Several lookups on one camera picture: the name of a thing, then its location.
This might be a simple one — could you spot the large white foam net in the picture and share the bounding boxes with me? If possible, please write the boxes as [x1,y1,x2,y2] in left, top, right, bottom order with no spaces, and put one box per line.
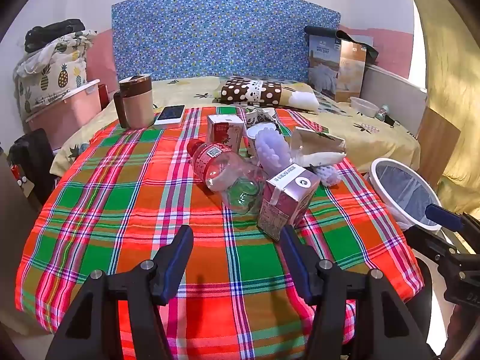
[255,129,292,175]

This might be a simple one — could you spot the clear plastic bottle red label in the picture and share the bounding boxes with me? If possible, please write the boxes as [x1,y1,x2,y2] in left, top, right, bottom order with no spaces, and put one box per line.
[187,139,268,215]

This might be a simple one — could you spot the yellow printed bedsheet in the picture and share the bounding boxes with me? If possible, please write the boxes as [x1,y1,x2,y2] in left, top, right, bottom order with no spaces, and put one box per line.
[50,75,421,177]

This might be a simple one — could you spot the white carton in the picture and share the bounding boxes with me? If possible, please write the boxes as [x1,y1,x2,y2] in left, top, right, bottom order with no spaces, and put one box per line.
[290,127,346,167]

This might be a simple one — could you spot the white panel cabinet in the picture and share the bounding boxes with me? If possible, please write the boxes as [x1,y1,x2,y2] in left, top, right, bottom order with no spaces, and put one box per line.
[360,64,428,137]

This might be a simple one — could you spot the pineapple print bedding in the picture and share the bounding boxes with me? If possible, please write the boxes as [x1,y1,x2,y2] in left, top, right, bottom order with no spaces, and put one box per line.
[14,30,98,113]

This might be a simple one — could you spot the small red drink carton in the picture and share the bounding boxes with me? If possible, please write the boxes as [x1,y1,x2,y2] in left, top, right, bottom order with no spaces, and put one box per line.
[207,114,244,153]

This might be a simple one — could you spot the black backpack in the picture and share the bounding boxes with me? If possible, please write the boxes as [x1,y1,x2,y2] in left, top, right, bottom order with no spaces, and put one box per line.
[7,129,57,205]

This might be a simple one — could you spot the black bag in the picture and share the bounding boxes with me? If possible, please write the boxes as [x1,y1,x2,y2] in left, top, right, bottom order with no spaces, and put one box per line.
[24,19,86,53]

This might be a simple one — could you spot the blue floral headboard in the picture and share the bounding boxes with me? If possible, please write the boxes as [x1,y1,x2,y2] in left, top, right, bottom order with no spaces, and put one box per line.
[111,0,341,83]

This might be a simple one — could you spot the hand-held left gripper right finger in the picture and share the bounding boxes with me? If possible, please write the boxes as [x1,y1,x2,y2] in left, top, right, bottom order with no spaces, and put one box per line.
[279,225,437,360]

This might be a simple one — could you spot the clear plastic bowl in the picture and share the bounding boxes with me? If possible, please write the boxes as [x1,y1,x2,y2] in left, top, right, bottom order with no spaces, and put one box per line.
[349,97,380,118]

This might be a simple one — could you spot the brown polka dot pillow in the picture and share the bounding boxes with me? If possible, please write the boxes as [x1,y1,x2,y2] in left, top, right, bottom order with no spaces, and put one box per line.
[214,77,320,111]

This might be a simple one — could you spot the white smartphone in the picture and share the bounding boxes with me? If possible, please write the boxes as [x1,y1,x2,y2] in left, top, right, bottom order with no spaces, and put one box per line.
[154,105,186,126]

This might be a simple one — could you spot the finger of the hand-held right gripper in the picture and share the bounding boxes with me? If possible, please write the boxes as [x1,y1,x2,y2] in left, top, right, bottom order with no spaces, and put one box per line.
[425,203,480,242]
[403,227,456,268]

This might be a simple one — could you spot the white paper cup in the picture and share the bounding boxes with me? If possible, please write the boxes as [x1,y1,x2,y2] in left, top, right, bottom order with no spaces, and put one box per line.
[246,125,271,160]

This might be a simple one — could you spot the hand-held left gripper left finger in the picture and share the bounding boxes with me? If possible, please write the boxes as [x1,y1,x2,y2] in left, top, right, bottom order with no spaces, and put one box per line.
[46,225,194,360]

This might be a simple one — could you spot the pink drink carton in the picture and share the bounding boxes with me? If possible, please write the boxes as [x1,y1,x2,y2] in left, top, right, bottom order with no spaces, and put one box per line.
[257,163,320,241]

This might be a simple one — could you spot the red green plaid blanket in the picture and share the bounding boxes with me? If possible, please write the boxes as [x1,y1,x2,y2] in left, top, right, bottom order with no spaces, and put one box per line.
[15,107,424,360]

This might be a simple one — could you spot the boxed quilt packaging bag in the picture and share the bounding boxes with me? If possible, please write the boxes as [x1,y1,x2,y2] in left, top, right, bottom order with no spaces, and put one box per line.
[304,25,379,103]

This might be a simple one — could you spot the pink storage box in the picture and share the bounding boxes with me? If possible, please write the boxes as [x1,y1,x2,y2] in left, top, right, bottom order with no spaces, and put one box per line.
[25,79,102,151]

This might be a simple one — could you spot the wooden board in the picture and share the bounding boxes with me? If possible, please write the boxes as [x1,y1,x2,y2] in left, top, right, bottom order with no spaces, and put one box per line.
[415,108,461,192]

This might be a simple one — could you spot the yellow curtain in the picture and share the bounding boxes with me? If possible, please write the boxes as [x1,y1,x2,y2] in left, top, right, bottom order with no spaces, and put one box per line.
[401,0,480,218]

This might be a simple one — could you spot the white round waste bin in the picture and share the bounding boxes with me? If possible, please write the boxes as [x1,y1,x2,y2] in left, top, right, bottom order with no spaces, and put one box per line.
[369,157,443,232]

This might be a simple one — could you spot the brown and cream mug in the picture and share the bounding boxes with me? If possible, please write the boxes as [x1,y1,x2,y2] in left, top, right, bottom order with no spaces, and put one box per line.
[113,74,155,129]

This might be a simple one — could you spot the small white foam net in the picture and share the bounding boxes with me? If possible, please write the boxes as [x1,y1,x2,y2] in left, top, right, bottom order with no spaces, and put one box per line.
[311,163,343,187]

